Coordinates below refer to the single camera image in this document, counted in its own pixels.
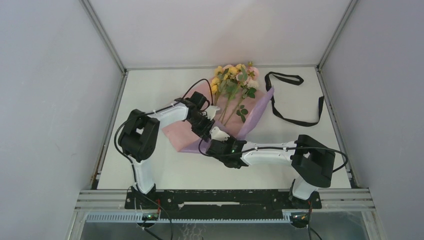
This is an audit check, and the yellow fake flower stem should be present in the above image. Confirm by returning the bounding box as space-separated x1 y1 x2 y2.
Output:
210 66 227 121

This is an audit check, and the white fake flower stem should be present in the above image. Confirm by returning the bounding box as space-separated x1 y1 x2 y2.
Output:
221 77 259 126

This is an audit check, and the pink bud fake flower stem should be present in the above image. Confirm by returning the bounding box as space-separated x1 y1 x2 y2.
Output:
235 62 260 95

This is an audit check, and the black ribbon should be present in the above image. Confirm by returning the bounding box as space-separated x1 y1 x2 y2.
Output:
263 71 325 128

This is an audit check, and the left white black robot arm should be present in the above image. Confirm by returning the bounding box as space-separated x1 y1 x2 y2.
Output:
113 91 220 209

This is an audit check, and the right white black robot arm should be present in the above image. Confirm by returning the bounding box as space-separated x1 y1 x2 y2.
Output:
200 134 349 208

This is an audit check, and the right circuit board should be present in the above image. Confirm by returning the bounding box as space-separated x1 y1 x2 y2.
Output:
290 213 310 222

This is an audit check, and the left green circuit board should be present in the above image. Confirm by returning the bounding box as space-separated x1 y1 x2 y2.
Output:
142 213 160 222

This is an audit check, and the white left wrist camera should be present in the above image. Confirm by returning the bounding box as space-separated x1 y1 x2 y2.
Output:
203 105 221 120

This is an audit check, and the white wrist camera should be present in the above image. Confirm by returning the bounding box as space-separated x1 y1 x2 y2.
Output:
209 126 230 142
203 105 221 120

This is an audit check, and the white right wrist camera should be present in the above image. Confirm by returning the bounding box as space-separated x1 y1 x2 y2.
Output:
209 126 230 142

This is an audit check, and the white slotted cable duct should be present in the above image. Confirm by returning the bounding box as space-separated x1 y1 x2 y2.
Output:
85 212 292 224

